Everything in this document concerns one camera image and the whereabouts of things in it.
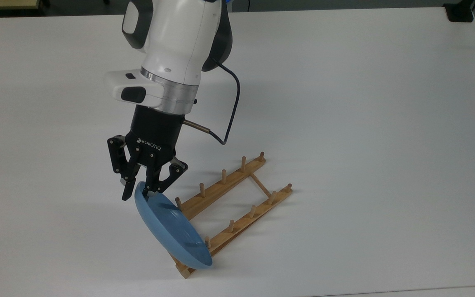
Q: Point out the blue round plate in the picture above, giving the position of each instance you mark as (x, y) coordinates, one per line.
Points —
(171, 231)

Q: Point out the white adjacent table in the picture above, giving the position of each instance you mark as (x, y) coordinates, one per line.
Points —
(447, 293)

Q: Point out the light wooden desk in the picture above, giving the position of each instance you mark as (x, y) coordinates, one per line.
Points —
(6, 3)

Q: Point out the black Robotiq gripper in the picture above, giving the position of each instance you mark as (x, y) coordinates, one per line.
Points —
(155, 132)

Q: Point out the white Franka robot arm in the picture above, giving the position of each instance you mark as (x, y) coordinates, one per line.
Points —
(175, 41)

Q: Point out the wooden plate rack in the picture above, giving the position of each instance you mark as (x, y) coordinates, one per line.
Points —
(241, 228)

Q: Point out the black camera stand pole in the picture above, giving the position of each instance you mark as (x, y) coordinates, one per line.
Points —
(460, 11)

